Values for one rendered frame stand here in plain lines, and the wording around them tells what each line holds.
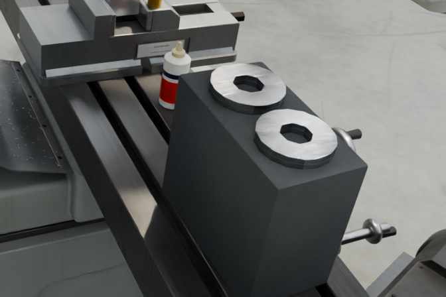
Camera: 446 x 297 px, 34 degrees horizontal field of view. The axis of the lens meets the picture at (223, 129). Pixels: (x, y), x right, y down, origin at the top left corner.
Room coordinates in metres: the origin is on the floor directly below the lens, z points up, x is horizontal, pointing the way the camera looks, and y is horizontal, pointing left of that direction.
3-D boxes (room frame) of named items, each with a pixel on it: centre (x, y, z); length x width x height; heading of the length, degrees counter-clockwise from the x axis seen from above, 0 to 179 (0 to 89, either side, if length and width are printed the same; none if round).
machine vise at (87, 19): (1.08, 0.18, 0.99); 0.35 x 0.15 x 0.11; 124
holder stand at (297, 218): (0.69, -0.05, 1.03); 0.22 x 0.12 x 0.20; 36
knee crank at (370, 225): (1.21, -0.33, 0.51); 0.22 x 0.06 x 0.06; 123
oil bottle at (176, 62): (0.95, 0.09, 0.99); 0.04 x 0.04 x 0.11
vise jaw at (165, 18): (1.10, 0.16, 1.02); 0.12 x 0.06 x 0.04; 34
